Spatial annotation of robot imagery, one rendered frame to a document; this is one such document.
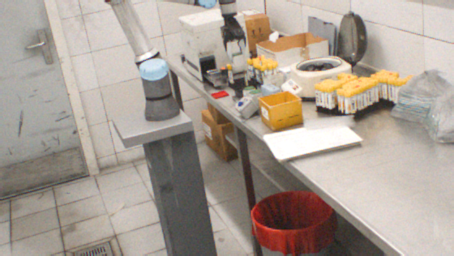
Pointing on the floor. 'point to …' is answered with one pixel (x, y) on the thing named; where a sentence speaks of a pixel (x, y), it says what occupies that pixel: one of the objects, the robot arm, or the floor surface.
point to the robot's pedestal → (180, 195)
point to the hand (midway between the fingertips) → (237, 57)
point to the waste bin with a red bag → (294, 224)
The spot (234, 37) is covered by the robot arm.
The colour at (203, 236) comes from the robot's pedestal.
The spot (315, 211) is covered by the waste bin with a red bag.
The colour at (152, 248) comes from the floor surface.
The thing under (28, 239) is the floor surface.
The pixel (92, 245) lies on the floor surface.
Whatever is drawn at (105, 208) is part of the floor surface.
